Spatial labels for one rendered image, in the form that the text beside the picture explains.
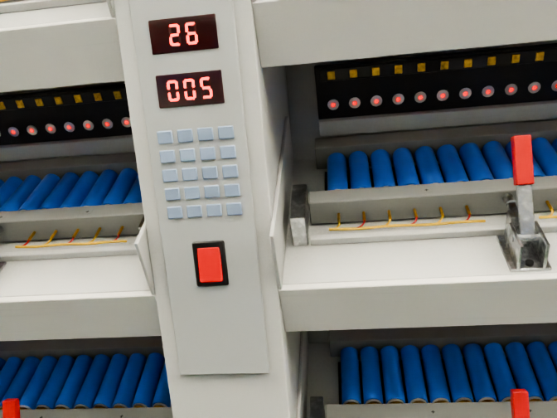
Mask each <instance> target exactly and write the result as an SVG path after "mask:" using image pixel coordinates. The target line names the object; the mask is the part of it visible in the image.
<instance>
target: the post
mask: <svg viewBox="0 0 557 418"><path fill-rule="evenodd" d="M233 5H234V14H235V30H236V38H237V46H238V55H239V63H240V79H241V88H242V96H243V105H244V113H245V129H246V138H247V146H248V155H249V171H250V180H251V188H252V197H253V205H254V221H255V230H256V238H257V246H258V255H259V271H260V279H261V288H262V296H263V305H264V321H265V330H266V338H267V347H268V355H269V373H245V374H210V375H180V371H179V364H178V358H177V347H176V341H175V334H174V328H173V322H172V311H171V305H170V299H169V293H168V286H167V275H166V269H165V262H164V256H163V250H162V238H161V232H160V226H159V220H158V214H157V203H156V197H155V190H154V184H153V173H152V166H151V160H150V154H149V148H148V136H147V130H146V124H145V118H144V112H143V101H142V95H141V88H140V82H139V76H138V64H137V58H136V52H135V46H134V39H133V29H132V23H131V16H130V10H129V4H128V0H114V10H115V16H116V22H117V28H118V34H119V45H120V51H121V57H122V63H123V69H124V80H125V86H126V92H127V98H128V109H129V115H130V121H131V127H132V133H133V143H134V149H135V155H136V161H137V167H138V178H139V184H140V190H141V196H142V202H143V213H144V219H145V225H146V231H147V237H148V248H149V254H150V260H151V266H152V272H153V283H154V288H155V294H156V300H157V311H158V317H159V323H160V329H161V335H162V345H163V351H164V357H165V363H166V369H167V380H168V386H169V392H170V398H171V404H172V415H173V418H297V404H298V369H299V352H300V334H301V331H297V332H285V329H284V324H283V315H282V309H281V304H280V299H279V289H278V285H277V280H276V274H275V269H274V260H273V255H272V250H271V245H270V239H269V233H270V227H271V221H272V214H273V208H274V196H275V189H276V183H277V177H278V170H279V159H280V153H281V146H282V140H283V128H284V122H285V117H286V116H288V120H289V127H290V119H289V109H288V89H287V79H286V69H285V66H275V67H265V68H262V67H261V65H260V59H259V49H258V43H257V37H256V31H255V25H254V14H253V8H252V2H251V0H233Z"/></svg>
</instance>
